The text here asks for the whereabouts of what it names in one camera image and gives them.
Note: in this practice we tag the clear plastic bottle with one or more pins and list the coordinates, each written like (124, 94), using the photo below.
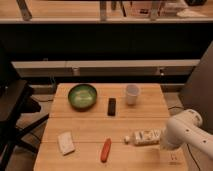
(144, 137)

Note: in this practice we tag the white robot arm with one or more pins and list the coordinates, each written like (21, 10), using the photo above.
(185, 127)

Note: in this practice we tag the green ceramic bowl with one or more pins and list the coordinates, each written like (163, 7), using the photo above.
(82, 96)

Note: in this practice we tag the white paper cup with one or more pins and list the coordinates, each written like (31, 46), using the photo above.
(132, 92)

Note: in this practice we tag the black rectangular block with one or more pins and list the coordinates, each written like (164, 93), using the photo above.
(111, 107)

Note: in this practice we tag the orange carrot toy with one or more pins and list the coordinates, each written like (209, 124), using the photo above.
(105, 150)

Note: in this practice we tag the white sponge block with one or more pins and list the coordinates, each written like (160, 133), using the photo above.
(65, 142)

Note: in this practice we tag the black stand left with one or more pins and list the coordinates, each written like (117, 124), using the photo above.
(15, 99)

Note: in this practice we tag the grey rail beam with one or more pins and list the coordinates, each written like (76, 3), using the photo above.
(105, 68)

